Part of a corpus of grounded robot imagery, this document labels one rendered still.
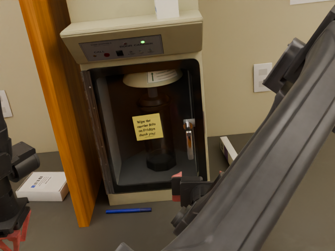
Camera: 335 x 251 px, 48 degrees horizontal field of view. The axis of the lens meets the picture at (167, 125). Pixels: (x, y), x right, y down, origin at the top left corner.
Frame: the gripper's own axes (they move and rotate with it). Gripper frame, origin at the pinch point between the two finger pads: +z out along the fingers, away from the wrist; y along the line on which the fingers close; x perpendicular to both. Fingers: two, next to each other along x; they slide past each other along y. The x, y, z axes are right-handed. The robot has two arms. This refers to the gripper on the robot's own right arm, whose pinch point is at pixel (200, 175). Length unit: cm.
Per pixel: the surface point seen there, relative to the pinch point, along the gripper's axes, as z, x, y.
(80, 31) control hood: 2.4, -35.6, 26.4
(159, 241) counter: 0.5, 20.7, 11.1
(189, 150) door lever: 10.7, -1.7, 2.4
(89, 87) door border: 13.5, -19.4, 28.7
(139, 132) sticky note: 15.0, -5.7, 16.4
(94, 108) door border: 14.0, -13.3, 28.0
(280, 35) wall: 60, -25, -33
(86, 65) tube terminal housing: 14.3, -25.1, 29.0
